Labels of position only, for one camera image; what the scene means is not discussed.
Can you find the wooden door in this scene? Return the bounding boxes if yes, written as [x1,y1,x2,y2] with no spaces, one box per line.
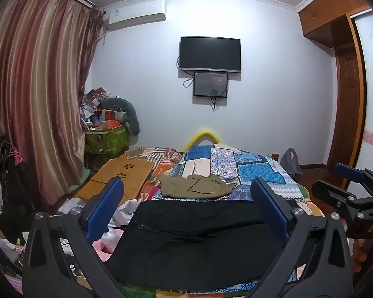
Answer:
[327,14,367,188]

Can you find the wooden wardrobe cabinet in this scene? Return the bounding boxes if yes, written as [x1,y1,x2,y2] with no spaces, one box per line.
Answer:
[297,0,373,48]

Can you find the small wall monitor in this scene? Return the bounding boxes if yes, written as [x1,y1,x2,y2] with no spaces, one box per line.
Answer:
[193,71,230,98]

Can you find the white cloth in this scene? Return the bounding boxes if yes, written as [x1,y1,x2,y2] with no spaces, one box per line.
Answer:
[112,198,141,228]

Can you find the yellow foam tube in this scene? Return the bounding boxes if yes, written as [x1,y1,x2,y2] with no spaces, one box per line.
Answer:
[182,127,223,151]

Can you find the person's right hand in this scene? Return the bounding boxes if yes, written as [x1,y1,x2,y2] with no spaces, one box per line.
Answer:
[350,238,373,274]

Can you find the white pump bottle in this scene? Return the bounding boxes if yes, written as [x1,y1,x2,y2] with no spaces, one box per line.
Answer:
[100,226,119,253]

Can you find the grey pillow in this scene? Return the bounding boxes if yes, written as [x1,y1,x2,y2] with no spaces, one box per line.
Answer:
[100,97,140,136]

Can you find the white air conditioner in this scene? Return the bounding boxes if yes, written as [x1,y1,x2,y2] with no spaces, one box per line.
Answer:
[104,0,168,32]

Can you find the dark hanging clothes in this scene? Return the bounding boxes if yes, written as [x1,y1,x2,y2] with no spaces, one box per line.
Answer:
[0,130,35,234]

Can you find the wall television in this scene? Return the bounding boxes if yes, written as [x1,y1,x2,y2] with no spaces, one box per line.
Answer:
[178,36,242,73]

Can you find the khaki pants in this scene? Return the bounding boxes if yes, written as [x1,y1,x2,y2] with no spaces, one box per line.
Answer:
[158,174,233,200]

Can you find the black pants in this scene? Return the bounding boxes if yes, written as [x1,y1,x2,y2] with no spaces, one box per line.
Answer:
[104,199,302,290]

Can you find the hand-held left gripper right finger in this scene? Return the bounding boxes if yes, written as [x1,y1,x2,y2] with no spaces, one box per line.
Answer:
[245,177,354,298]

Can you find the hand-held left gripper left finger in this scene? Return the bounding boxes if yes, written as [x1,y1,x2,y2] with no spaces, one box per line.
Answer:
[22,177,134,298]

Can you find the patchwork blanket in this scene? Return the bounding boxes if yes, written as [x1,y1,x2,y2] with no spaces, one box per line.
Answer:
[121,143,327,298]

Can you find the striped curtain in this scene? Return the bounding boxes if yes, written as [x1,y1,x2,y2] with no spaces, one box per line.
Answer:
[0,0,105,213]

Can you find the grey bag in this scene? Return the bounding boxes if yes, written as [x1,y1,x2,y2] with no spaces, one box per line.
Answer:
[279,148,304,176]

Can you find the green storage basket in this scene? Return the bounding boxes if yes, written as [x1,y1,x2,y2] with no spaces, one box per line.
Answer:
[84,123,130,156]

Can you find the pink cloth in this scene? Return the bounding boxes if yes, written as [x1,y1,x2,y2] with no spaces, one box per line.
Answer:
[91,230,125,263]

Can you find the wooden lap desk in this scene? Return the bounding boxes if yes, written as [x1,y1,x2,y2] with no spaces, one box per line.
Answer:
[76,157,155,201]

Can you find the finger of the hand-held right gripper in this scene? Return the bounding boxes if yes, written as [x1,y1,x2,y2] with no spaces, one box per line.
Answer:
[312,179,366,221]
[334,162,373,187]

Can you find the pile of papers and packets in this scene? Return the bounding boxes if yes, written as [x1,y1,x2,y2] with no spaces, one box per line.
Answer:
[79,86,120,125]

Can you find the black monitor cable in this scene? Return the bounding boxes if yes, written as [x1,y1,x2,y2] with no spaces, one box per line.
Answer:
[209,89,229,112]

